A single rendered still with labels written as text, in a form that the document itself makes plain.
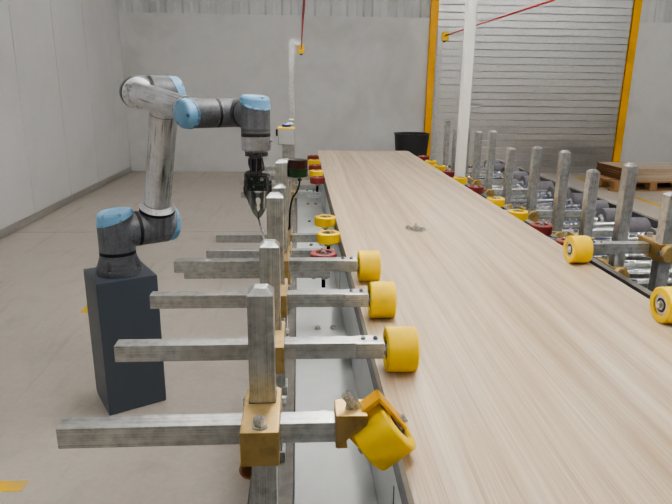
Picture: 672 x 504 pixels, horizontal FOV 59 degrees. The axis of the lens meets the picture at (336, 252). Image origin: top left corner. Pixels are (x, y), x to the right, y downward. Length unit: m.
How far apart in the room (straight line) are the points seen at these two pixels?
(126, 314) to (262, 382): 1.86
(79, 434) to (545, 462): 0.62
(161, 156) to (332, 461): 1.57
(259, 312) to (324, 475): 0.58
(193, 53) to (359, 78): 2.60
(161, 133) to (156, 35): 7.53
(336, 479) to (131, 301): 1.57
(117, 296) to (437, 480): 1.98
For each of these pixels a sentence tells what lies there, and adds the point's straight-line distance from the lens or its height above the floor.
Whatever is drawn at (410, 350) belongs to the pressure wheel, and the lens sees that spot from 1.04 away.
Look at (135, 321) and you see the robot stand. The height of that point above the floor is 0.41.
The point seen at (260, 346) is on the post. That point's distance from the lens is 0.81.
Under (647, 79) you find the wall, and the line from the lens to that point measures 11.22.
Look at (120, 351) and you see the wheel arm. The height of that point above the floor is 0.95.
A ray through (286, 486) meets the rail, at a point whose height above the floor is 0.70.
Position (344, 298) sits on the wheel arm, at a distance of 1.28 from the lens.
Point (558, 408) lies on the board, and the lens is 1.04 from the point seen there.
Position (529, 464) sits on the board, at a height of 0.90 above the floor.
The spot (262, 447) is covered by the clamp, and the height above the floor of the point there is 0.95.
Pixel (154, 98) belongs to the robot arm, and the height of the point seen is 1.34.
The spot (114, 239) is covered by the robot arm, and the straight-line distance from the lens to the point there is 2.61.
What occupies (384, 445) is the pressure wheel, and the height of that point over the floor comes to 0.94.
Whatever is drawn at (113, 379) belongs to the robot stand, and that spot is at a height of 0.17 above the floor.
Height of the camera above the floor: 1.39
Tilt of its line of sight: 16 degrees down
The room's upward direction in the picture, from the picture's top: 1 degrees clockwise
